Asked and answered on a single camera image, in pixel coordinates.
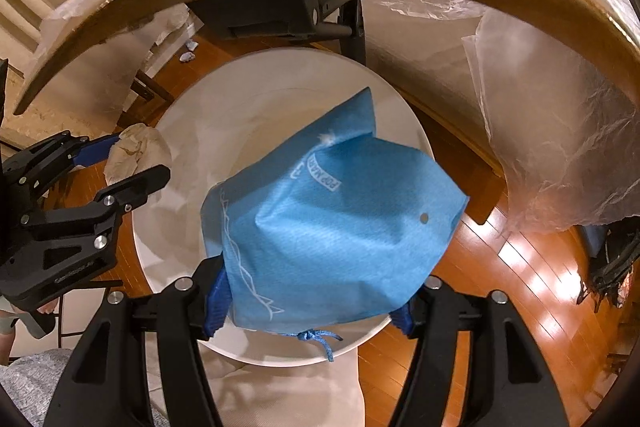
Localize white floor cloth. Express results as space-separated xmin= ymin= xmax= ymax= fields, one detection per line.
xmin=145 ymin=337 xmax=366 ymax=427

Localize wooden table with plastic cover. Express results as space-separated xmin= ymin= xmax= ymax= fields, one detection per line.
xmin=40 ymin=0 xmax=640 ymax=235

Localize black bag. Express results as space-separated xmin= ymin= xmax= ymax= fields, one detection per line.
xmin=575 ymin=219 xmax=640 ymax=314

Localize blue drawstring bag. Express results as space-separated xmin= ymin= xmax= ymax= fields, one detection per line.
xmin=200 ymin=86 xmax=471 ymax=364

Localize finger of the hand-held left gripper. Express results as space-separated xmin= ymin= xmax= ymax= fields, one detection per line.
xmin=10 ymin=164 xmax=172 ymax=313
xmin=2 ymin=131 xmax=123 ymax=208

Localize white round bin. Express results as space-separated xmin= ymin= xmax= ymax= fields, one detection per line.
xmin=131 ymin=48 xmax=436 ymax=367

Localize dark wooden furniture leg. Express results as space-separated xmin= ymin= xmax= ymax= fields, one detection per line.
xmin=127 ymin=57 xmax=176 ymax=114

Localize white paper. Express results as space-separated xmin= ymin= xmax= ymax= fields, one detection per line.
xmin=105 ymin=123 xmax=173 ymax=188

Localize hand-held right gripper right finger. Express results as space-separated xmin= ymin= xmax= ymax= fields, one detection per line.
xmin=390 ymin=274 xmax=571 ymax=427

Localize person's grey pants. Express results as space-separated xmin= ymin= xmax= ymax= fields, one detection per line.
xmin=0 ymin=349 xmax=166 ymax=427

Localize white board with wooden edge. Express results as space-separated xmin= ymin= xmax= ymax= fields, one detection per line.
xmin=362 ymin=0 xmax=506 ymax=228

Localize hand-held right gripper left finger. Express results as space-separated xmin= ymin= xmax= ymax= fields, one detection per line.
xmin=44 ymin=256 xmax=236 ymax=427

